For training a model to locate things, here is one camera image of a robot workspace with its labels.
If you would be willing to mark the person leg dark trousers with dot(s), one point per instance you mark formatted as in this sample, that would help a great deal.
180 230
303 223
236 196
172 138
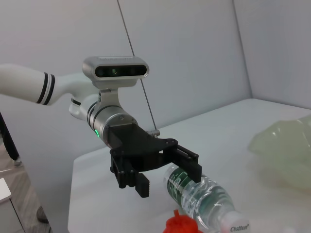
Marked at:
8 140

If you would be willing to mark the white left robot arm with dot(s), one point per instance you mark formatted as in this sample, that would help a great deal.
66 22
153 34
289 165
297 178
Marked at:
24 82

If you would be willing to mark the clear glass fruit plate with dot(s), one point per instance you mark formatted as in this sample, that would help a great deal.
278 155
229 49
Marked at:
284 150

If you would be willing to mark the orange toy fruit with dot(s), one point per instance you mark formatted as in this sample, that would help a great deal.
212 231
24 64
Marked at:
181 224

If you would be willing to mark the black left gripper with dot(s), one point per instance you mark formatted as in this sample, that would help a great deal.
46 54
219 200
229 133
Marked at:
141 150

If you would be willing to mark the clear water bottle green label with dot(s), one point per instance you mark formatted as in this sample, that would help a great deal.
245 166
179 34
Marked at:
209 199

